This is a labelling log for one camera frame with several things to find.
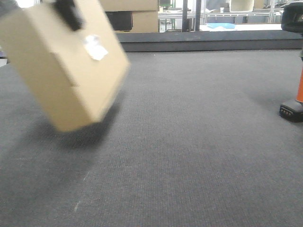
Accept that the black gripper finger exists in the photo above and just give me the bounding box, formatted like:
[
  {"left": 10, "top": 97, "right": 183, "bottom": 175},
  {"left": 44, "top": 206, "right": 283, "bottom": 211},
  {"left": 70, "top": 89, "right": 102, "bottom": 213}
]
[{"left": 53, "top": 0, "right": 85, "bottom": 31}]

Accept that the small brown cardboard package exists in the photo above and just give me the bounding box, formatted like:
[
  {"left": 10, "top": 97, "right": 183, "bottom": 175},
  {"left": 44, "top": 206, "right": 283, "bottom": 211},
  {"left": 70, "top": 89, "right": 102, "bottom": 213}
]
[{"left": 0, "top": 0, "right": 129, "bottom": 131}]

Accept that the orange black barcode scanner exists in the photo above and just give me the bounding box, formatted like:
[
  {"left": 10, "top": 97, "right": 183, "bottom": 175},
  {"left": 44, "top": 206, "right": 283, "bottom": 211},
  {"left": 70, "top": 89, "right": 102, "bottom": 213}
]
[{"left": 279, "top": 2, "right": 303, "bottom": 123}]

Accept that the large brown cardboard box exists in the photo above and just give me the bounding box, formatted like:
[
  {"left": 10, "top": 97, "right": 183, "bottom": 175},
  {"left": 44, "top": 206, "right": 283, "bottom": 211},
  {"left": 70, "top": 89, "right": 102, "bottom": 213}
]
[{"left": 100, "top": 0, "right": 159, "bottom": 33}]

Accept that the blue plastic tray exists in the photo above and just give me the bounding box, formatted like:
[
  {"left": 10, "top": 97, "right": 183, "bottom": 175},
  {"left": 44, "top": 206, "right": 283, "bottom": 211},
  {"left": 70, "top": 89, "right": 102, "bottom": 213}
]
[{"left": 207, "top": 23, "right": 236, "bottom": 29}]

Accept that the white rectangular bin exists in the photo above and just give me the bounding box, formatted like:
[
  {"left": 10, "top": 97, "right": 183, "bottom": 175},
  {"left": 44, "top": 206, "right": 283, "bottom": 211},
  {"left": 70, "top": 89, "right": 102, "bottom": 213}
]
[{"left": 230, "top": 0, "right": 254, "bottom": 12}]

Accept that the black vertical post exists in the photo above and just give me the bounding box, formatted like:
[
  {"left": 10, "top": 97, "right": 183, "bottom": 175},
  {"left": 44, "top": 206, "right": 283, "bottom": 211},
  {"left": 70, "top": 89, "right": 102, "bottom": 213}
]
[{"left": 182, "top": 0, "right": 188, "bottom": 32}]

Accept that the black table edge rail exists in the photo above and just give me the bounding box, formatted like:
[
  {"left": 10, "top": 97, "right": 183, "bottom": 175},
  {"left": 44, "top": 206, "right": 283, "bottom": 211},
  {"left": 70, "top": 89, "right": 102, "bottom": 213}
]
[{"left": 116, "top": 30, "right": 303, "bottom": 52}]

